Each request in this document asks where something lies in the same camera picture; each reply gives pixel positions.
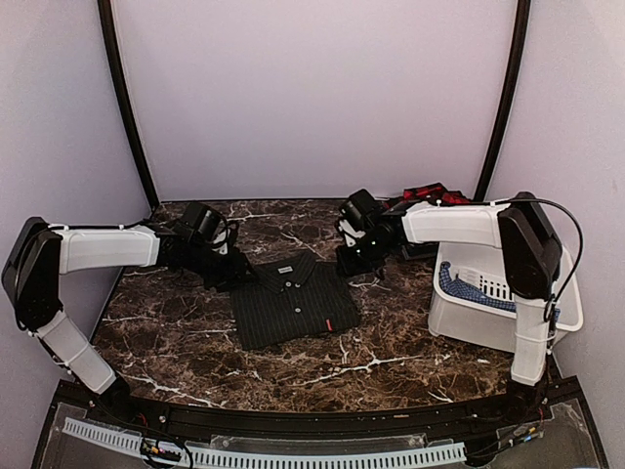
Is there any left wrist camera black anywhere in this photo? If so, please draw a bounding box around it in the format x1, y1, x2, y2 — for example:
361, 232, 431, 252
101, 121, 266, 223
179, 201, 225, 244

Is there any blue checked shirt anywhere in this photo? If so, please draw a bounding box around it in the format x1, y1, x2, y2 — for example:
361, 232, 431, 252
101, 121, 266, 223
437, 261, 561, 323

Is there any dark pinstripe long sleeve shirt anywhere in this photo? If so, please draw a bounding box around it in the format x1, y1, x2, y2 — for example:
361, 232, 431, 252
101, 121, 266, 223
230, 251, 360, 351

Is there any left black frame post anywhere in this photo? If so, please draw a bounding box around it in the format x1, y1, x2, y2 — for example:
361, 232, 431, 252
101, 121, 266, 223
97, 0, 160, 211

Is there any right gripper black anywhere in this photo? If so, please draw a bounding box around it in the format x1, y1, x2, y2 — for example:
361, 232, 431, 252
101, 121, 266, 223
335, 234, 392, 278

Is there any black curved front rail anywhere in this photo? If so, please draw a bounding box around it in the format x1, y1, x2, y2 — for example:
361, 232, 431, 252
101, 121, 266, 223
53, 378, 580, 442

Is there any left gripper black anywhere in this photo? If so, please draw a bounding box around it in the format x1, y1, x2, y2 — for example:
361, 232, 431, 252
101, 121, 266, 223
186, 240, 260, 292

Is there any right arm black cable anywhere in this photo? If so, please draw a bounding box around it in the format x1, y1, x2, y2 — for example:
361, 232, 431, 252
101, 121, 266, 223
517, 197, 585, 333

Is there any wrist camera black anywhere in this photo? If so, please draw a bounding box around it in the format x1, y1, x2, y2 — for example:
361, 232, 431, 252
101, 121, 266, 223
179, 201, 225, 244
335, 189, 387, 238

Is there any right black frame post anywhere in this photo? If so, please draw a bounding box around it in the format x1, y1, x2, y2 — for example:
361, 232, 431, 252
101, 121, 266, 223
474, 0, 531, 201

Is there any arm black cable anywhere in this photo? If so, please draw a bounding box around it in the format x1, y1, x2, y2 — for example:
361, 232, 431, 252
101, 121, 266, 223
517, 197, 585, 333
214, 219, 243, 255

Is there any white plastic bin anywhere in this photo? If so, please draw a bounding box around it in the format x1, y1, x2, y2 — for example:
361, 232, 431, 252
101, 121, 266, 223
427, 241, 585, 353

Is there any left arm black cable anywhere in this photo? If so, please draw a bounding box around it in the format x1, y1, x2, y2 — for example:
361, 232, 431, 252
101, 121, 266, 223
214, 219, 243, 255

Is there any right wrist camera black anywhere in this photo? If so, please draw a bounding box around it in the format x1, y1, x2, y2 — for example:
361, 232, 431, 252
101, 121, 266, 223
335, 189, 387, 238

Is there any red black plaid shirt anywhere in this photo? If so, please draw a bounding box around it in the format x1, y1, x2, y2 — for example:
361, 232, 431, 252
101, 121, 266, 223
383, 183, 472, 208

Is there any black frame post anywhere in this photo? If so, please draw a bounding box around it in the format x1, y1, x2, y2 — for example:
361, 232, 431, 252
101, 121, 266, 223
474, 0, 531, 201
97, 0, 160, 211

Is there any white slotted cable duct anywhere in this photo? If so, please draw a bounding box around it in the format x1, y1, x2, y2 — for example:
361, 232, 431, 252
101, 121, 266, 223
62, 417, 466, 468

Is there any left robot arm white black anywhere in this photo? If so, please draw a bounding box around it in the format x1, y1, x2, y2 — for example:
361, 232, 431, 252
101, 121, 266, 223
1, 217, 252, 426

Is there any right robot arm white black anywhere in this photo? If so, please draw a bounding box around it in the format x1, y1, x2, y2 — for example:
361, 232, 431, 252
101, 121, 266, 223
335, 190, 563, 386

